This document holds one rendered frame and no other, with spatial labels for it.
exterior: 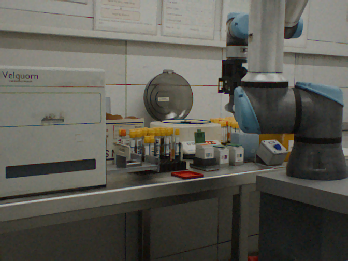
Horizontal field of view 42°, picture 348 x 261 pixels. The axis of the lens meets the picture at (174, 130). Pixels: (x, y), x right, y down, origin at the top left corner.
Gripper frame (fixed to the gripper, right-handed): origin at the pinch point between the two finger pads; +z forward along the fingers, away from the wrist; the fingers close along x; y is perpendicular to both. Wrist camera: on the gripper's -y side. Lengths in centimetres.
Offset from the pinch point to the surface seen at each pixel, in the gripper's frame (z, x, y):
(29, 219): 20, 11, 78
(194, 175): 14.4, 14.3, 31.3
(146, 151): 8.4, 2.2, 39.8
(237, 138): 6.7, 1.5, 2.0
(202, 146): 7.7, 5.7, 21.3
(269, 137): 7.1, 3.2, -12.1
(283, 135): 5.9, 9.6, -11.7
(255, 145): 9.7, 2.0, -6.3
